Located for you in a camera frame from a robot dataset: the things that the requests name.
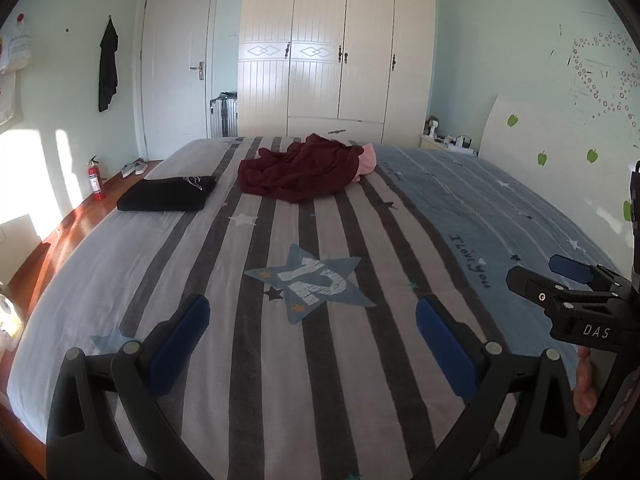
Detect white hanging tote bag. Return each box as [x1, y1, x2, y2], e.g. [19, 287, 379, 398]
[0, 13, 32, 125]

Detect white room door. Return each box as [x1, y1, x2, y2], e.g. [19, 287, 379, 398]
[134, 0, 216, 160]

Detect red fire extinguisher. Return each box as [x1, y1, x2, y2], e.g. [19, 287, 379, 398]
[88, 156, 105, 200]

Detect cream four-door wardrobe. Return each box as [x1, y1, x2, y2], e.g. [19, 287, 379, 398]
[238, 0, 436, 148]

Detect white headboard with apples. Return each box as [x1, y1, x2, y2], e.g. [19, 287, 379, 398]
[480, 96, 639, 275]

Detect striped star bed sheet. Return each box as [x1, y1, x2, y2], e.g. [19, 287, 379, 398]
[6, 138, 611, 479]

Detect cluttered bedside table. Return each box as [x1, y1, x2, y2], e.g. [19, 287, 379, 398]
[420, 116, 477, 156]

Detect dark red t-shirt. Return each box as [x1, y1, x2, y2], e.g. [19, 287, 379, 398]
[238, 133, 364, 204]

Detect silver suitcase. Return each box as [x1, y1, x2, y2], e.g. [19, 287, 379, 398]
[209, 91, 238, 138]

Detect white shoes on floor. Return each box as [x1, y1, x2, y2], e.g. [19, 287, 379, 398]
[120, 159, 148, 179]

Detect pink printed t-shirt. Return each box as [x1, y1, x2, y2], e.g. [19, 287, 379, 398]
[256, 142, 378, 184]

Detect person's right hand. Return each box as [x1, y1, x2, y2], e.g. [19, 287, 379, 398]
[573, 347, 598, 416]

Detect black hanging garment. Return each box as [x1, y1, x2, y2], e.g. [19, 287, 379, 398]
[98, 16, 119, 113]

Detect folded black garment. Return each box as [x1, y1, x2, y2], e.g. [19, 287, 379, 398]
[116, 176, 217, 212]

